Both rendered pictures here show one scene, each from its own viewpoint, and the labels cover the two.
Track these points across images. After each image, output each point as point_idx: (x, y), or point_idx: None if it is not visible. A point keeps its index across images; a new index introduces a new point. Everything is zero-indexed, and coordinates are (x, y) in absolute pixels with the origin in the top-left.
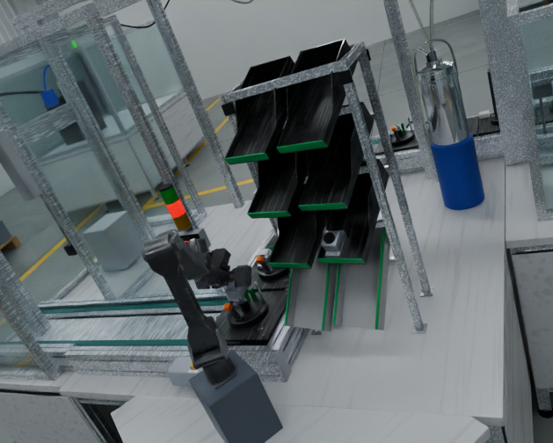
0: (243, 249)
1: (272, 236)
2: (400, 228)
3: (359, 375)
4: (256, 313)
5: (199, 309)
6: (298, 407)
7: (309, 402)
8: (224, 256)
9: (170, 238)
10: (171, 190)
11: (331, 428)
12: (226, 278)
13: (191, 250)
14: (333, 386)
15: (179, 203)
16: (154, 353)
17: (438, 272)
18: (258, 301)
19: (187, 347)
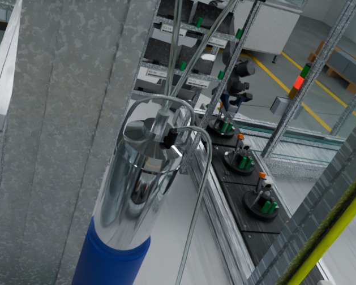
0: (333, 253)
1: (288, 214)
2: (164, 253)
3: (132, 117)
4: (211, 122)
5: (198, 40)
6: (156, 109)
7: (151, 111)
8: (234, 82)
9: (214, 3)
10: (304, 67)
11: (133, 100)
12: (226, 88)
13: (228, 41)
14: (143, 115)
15: (298, 78)
16: (257, 120)
17: (103, 180)
18: (219, 130)
19: (239, 120)
